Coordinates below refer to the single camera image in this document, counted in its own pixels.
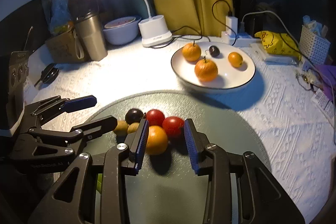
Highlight large orange with leaf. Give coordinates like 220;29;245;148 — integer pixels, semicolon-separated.
194;57;218;82

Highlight green leaf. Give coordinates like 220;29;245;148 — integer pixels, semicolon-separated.
96;173;102;193

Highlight white flat box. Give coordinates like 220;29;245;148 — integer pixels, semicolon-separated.
249;43;300;65

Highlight white power strip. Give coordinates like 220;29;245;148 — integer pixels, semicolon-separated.
221;31;261;48

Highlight small keychain cluster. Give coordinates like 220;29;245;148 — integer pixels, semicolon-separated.
294;69;321;92

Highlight black round object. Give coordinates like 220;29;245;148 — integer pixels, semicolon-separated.
34;63;59;87

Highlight barcode label packet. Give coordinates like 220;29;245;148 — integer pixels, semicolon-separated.
311;89;335;127

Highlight white charger plug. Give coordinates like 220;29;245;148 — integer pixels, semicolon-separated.
226;16;238;36

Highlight white textured tablecloth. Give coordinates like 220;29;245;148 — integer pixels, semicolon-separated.
25;41;335;222

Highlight black cable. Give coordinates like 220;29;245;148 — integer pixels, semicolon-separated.
150;0;238;50

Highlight steel tumbler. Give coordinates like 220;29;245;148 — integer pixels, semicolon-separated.
75;12;108;61

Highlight small orange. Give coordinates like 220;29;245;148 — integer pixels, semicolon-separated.
146;126;169;156
228;52;244;68

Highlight yellow duck bag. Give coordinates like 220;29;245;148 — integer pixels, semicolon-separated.
255;31;301;60

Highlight red tomato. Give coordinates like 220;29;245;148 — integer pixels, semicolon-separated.
162;117;184;139
146;109;165;127

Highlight white cable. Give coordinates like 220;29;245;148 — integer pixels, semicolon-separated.
240;9;336;119

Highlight white ceramic bowl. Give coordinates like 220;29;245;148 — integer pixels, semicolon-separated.
171;42;256;93

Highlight lavender stacked bowls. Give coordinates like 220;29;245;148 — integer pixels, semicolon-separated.
103;16;142;46

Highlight round grey-green mat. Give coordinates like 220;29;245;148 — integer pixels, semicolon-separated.
92;91;270;223

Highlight blue plastic bag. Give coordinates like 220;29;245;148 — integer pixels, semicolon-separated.
49;0;74;36

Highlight dark cherry with stem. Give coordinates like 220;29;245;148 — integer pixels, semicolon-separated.
205;46;221;58

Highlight purple cloth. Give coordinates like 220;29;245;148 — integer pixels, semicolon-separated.
316;65;336;101

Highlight dark plum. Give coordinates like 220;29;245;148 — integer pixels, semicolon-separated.
125;108;144;124

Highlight brown longan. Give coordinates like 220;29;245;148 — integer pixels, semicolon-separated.
127;122;139;134
113;120;129;136

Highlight white woven basket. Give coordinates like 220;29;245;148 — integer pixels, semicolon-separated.
299;25;330;65

